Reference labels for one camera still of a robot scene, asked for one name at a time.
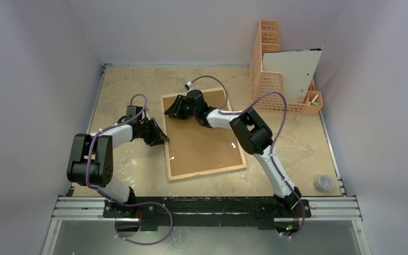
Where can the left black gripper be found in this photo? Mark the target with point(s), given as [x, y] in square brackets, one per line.
[160, 140]

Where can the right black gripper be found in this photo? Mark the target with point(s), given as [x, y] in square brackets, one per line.
[183, 105]

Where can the white wooden picture frame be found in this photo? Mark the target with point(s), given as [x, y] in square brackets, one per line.
[204, 174]

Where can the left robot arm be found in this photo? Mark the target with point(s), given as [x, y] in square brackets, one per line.
[91, 158]

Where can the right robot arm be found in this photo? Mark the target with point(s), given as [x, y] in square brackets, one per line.
[253, 134]

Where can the orange plastic file organizer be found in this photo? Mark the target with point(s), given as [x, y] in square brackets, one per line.
[267, 39]

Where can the white board sheet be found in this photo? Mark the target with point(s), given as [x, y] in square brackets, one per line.
[297, 68]

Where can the white marker pen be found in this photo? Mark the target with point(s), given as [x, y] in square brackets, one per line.
[314, 102]

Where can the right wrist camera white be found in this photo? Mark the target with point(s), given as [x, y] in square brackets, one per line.
[189, 86]

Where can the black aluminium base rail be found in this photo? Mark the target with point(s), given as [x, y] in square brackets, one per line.
[263, 213]

